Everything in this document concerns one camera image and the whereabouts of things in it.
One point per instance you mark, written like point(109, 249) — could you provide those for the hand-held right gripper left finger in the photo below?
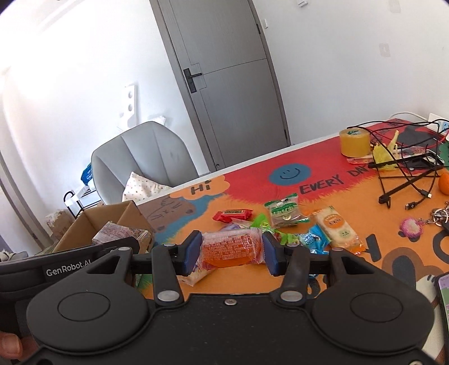
point(191, 253)

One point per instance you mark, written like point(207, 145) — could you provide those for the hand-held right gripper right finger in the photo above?
point(272, 258)

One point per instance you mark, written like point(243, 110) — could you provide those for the small green snack packet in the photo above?
point(289, 238)

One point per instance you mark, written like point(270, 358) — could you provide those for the orange snack packet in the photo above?
point(229, 251)

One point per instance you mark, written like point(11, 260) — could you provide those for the bright green candy wrapper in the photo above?
point(260, 221)

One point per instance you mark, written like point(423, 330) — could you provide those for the blue snack packet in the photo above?
point(315, 239)

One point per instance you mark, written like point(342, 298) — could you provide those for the green white snack packet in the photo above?
point(284, 210)

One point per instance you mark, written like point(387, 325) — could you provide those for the red snack packet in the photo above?
point(233, 215)

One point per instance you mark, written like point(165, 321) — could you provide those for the orange white cracker packet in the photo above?
point(335, 224)

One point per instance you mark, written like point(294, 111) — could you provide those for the person's left hand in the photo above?
point(10, 345)

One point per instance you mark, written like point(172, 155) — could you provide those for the small brown cardboard box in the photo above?
point(59, 224)

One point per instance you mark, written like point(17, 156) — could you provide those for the colourful printed table mat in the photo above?
point(245, 191)

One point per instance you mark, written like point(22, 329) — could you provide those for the pink snack packet bundle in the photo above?
point(119, 231)

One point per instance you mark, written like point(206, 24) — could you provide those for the black shoe rack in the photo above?
point(75, 201)

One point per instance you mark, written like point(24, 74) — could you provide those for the white dotted pillow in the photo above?
point(142, 187)

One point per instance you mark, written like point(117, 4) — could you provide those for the blue plastic bag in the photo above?
point(86, 175)

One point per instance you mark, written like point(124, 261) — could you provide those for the grey chair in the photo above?
point(143, 154)

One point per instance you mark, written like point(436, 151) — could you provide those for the yellow tape roll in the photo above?
point(354, 144)

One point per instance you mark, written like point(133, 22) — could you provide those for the yellow plastic toy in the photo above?
point(384, 158)

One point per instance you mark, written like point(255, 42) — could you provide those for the white foam board with holes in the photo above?
point(128, 105)

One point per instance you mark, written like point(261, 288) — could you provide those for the grey door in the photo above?
point(224, 87)

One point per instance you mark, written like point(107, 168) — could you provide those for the bunch of keys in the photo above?
point(440, 216)

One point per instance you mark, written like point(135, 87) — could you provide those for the smartphone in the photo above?
point(443, 309)

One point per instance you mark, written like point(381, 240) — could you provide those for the orange fruit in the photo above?
point(444, 184)

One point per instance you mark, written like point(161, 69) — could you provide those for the white power strip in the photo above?
point(438, 121)

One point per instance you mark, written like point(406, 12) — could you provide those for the black metal stand frame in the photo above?
point(403, 163)

